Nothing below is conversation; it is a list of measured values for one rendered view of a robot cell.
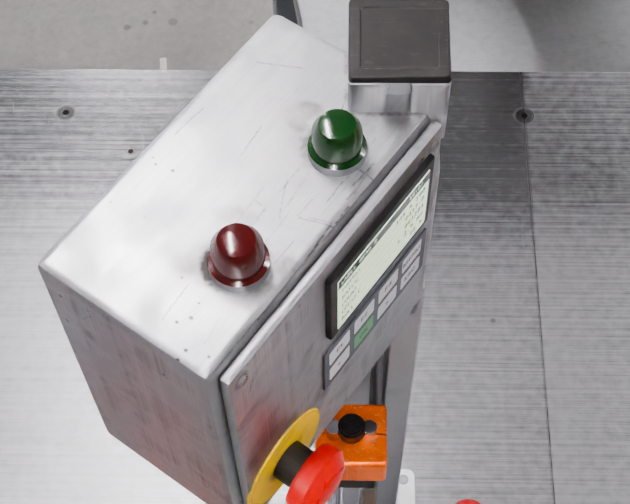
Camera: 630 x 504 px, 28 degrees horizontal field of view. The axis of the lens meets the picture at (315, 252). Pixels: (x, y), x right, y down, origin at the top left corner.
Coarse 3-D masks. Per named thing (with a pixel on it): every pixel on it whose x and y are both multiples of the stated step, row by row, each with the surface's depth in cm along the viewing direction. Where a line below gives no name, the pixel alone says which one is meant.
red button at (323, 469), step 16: (288, 448) 63; (304, 448) 63; (320, 448) 62; (336, 448) 63; (288, 464) 63; (304, 464) 62; (320, 464) 62; (336, 464) 62; (288, 480) 63; (304, 480) 61; (320, 480) 62; (336, 480) 63; (288, 496) 62; (304, 496) 62; (320, 496) 62
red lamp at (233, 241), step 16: (240, 224) 51; (224, 240) 50; (240, 240) 50; (256, 240) 50; (208, 256) 52; (224, 256) 50; (240, 256) 50; (256, 256) 50; (224, 272) 51; (240, 272) 51; (256, 272) 51; (224, 288) 52; (240, 288) 51
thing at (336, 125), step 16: (336, 112) 53; (320, 128) 53; (336, 128) 53; (352, 128) 53; (320, 144) 53; (336, 144) 53; (352, 144) 53; (320, 160) 54; (336, 160) 54; (352, 160) 54; (336, 176) 54
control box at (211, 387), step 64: (256, 64) 58; (320, 64) 57; (192, 128) 56; (256, 128) 56; (384, 128) 56; (128, 192) 54; (192, 192) 54; (256, 192) 54; (320, 192) 54; (384, 192) 55; (64, 256) 53; (128, 256) 53; (192, 256) 53; (320, 256) 53; (64, 320) 56; (128, 320) 51; (192, 320) 51; (256, 320) 51; (320, 320) 56; (384, 320) 66; (128, 384) 58; (192, 384) 51; (256, 384) 53; (320, 384) 62; (192, 448) 59; (256, 448) 59
